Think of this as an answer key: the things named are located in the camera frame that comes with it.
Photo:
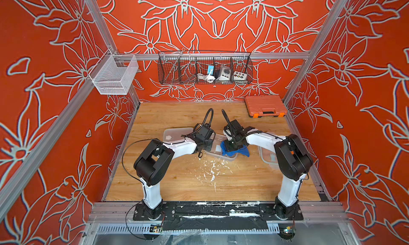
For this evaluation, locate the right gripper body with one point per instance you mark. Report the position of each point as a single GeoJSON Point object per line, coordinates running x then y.
{"type": "Point", "coordinates": [232, 145]}

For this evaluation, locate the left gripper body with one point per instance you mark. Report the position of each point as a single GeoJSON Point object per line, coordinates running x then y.
{"type": "Point", "coordinates": [207, 145]}

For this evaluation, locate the blue cloth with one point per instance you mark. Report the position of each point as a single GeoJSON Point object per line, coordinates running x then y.
{"type": "Point", "coordinates": [243, 151]}

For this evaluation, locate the clear lunch box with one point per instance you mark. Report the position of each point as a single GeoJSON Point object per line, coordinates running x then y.
{"type": "Point", "coordinates": [216, 150]}

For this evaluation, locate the clear lunch box lid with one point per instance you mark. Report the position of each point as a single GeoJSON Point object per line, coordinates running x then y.
{"type": "Point", "coordinates": [268, 157]}

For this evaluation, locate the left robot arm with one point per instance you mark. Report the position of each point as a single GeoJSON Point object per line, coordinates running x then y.
{"type": "Point", "coordinates": [153, 163]}

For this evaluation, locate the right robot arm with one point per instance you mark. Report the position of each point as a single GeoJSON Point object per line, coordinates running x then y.
{"type": "Point", "coordinates": [292, 156]}

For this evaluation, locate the left closed lunch box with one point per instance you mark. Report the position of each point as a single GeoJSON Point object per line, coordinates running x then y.
{"type": "Point", "coordinates": [173, 135]}

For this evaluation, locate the orange tool case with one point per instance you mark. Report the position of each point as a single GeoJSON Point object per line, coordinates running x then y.
{"type": "Point", "coordinates": [265, 105]}

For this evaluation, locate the white button box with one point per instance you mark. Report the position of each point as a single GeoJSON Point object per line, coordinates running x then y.
{"type": "Point", "coordinates": [239, 77]}

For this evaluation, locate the white power adapter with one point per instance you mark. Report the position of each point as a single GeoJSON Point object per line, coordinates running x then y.
{"type": "Point", "coordinates": [224, 74]}

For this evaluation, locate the blue white small box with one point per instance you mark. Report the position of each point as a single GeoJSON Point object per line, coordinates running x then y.
{"type": "Point", "coordinates": [210, 70]}

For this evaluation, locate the clear acrylic box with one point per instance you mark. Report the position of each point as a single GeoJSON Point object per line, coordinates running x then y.
{"type": "Point", "coordinates": [115, 74]}

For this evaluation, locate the black wire basket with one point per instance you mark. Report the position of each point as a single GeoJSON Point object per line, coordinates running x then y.
{"type": "Point", "coordinates": [190, 67]}

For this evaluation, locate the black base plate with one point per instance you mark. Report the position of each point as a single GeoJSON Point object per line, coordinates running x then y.
{"type": "Point", "coordinates": [218, 216]}

